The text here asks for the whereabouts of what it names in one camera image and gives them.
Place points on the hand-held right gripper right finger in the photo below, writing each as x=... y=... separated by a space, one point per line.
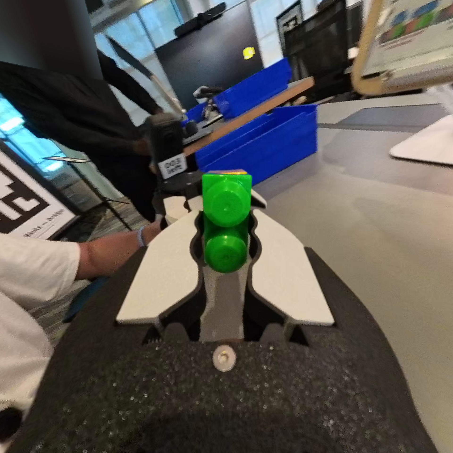
x=290 y=283

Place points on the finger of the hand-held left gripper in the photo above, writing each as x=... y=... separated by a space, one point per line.
x=175 y=210
x=257 y=200

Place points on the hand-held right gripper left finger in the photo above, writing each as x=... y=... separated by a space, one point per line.
x=162 y=283

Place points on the green two-stud block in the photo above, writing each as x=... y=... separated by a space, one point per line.
x=224 y=212

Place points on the blue plastic bin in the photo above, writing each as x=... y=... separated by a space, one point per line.
x=194 y=112
x=254 y=88
x=269 y=141

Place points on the person's left forearm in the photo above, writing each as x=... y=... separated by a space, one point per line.
x=106 y=254

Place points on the blue wristband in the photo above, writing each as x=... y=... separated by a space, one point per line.
x=141 y=235

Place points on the tilted document stand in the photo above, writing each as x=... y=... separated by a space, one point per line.
x=159 y=81

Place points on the wooden topped desk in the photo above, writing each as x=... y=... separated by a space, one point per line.
x=247 y=106

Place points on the dark display screen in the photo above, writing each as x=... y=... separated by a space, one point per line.
x=212 y=63

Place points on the black video bar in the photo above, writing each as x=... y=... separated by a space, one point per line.
x=200 y=21

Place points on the black framed marker sign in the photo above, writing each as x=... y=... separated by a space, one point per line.
x=288 y=21
x=35 y=205

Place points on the white instruction sheet stand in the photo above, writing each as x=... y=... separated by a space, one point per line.
x=361 y=74

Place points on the black mesh office chair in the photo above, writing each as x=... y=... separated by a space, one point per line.
x=318 y=46

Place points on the printed instruction sheet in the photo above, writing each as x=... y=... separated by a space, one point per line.
x=407 y=35

